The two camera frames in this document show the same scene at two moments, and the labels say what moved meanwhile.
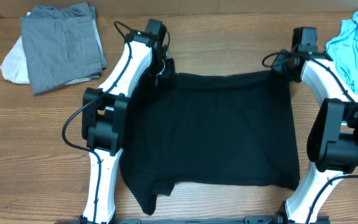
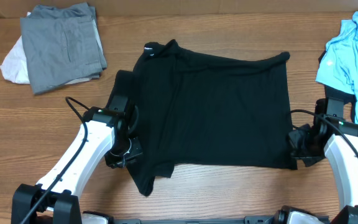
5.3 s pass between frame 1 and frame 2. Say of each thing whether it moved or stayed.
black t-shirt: moved
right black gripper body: moved
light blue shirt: stayed
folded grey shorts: stayed
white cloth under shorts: stayed
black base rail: stayed
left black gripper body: moved
